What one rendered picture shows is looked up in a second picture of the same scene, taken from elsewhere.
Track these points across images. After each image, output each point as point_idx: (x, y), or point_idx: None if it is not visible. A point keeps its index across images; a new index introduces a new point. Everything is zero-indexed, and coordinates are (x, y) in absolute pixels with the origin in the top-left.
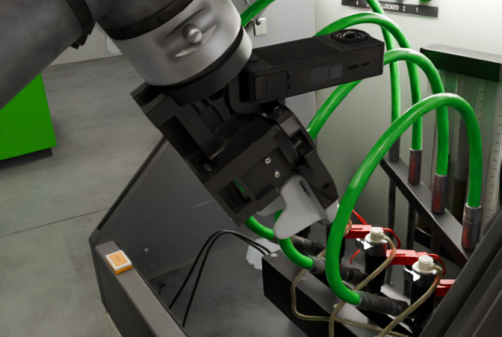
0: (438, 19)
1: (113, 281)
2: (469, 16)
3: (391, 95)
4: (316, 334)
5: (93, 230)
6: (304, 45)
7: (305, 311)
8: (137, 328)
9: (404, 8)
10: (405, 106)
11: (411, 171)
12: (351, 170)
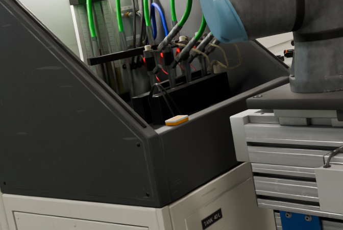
0: None
1: (189, 128)
2: None
3: (91, 16)
4: (193, 104)
5: (143, 133)
6: None
7: (187, 98)
8: (215, 130)
9: None
10: (62, 40)
11: (126, 42)
12: None
